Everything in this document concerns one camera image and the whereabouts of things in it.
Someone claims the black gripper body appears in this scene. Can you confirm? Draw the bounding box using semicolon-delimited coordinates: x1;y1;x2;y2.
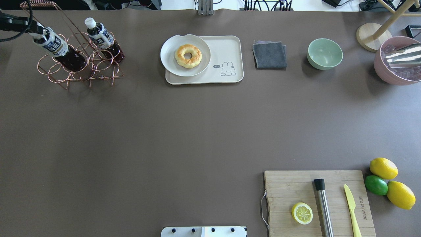
0;12;44;35

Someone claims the tea bottle white cap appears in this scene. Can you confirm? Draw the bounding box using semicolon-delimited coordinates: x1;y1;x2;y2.
30;24;86;72

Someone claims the tea bottle in rack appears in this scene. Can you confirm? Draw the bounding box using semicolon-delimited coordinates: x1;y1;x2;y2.
85;17;125;63

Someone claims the beige rabbit tray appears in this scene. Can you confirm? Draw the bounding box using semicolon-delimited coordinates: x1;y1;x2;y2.
161;34;244;85

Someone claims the white round plate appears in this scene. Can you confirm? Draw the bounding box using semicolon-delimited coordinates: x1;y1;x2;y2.
161;34;211;77

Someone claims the glazed donut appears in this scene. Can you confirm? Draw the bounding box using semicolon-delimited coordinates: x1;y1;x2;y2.
175;44;202;69

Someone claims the grey folded cloth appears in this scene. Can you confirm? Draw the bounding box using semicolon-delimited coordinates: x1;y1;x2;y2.
252;40;287;69

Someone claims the green bowl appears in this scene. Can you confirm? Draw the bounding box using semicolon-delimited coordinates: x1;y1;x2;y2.
307;39;343;70

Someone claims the bamboo cutting board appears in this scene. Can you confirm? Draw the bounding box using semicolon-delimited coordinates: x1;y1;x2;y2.
264;171;376;237

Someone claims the half lemon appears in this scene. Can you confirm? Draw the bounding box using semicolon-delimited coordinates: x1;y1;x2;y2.
291;202;313;225

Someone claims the wooden stand with base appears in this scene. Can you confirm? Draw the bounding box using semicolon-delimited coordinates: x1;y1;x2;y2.
356;0;420;52

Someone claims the steel muddler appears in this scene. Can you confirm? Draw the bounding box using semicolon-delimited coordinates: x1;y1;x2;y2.
314;178;334;237

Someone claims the yellow plastic knife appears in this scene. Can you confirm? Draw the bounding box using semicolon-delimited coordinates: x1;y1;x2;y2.
343;184;362;237

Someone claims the pink ice bucket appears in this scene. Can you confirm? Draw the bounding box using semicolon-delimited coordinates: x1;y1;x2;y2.
373;36;420;85

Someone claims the green lime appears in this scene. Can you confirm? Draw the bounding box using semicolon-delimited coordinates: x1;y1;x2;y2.
364;175;388;196

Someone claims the yellow lemon upper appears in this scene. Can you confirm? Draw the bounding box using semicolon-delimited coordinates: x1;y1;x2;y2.
369;157;398;180

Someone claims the yellow lemon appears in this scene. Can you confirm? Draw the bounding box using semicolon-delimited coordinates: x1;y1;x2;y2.
386;181;416;210
369;157;398;180

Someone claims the metal ice scoop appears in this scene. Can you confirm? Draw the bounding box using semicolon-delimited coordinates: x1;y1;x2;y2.
384;43;421;68

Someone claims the yellow lemon lower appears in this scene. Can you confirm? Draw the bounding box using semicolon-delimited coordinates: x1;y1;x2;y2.
386;181;416;210

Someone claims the copper wire bottle rack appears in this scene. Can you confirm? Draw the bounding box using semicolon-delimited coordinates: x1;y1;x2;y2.
19;0;124;90

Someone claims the metal camera post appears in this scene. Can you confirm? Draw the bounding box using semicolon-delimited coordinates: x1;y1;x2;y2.
197;0;214;15

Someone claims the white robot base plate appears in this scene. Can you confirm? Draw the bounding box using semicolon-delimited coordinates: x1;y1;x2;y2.
161;225;248;237

